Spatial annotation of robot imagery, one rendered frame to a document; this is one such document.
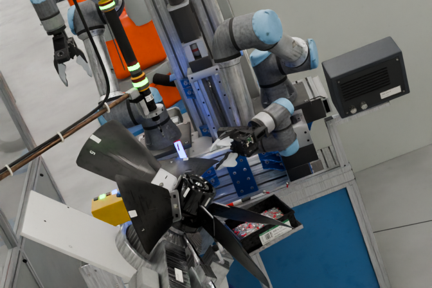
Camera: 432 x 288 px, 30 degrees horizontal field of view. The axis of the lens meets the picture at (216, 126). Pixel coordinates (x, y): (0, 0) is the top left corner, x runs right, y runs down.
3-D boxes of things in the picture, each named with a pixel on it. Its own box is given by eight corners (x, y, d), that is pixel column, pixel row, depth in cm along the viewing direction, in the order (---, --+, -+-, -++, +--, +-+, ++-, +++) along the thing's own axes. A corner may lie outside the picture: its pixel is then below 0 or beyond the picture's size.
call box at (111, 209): (102, 235, 289) (90, 211, 284) (102, 222, 298) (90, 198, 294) (143, 219, 288) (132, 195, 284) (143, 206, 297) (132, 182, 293)
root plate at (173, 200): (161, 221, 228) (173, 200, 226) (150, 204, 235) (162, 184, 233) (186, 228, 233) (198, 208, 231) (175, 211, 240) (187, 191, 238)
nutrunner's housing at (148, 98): (155, 123, 239) (93, -20, 221) (148, 122, 242) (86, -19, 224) (164, 117, 241) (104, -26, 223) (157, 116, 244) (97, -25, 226)
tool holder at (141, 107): (146, 123, 235) (134, 94, 231) (133, 121, 240) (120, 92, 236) (168, 107, 239) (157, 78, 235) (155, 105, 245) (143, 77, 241)
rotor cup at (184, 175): (168, 224, 234) (189, 188, 230) (152, 197, 245) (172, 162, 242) (207, 235, 242) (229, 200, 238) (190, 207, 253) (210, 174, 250)
